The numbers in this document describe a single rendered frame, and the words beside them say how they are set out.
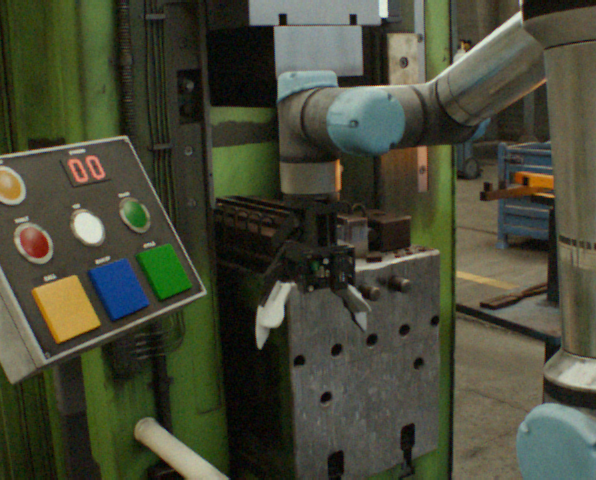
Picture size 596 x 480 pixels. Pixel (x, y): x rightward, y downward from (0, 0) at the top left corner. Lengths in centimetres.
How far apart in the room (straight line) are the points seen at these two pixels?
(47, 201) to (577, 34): 75
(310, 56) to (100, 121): 39
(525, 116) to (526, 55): 1002
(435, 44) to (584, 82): 132
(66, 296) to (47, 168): 20
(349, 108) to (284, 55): 60
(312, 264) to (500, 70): 33
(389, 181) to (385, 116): 94
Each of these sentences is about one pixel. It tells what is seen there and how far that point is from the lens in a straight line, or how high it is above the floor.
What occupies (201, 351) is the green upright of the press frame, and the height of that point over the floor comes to 75.
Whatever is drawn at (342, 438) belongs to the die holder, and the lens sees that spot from 163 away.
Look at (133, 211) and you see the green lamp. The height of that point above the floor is 110.
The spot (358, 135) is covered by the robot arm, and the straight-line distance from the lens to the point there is 88.
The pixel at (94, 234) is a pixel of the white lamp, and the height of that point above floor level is 108.
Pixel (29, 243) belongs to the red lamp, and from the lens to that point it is 108.
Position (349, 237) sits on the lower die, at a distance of 159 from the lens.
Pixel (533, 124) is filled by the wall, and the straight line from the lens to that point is 1080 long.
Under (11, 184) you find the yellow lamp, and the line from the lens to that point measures 111.
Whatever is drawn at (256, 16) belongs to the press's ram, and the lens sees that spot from 145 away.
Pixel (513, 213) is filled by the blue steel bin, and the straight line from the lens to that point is 564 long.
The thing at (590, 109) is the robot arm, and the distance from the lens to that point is 62.
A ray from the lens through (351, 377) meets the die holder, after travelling 160.
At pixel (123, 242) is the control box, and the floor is 106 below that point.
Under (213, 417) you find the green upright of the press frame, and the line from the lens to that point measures 169.
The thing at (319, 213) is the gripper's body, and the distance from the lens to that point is 99.
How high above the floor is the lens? 130
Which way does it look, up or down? 12 degrees down
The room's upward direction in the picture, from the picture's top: 2 degrees counter-clockwise
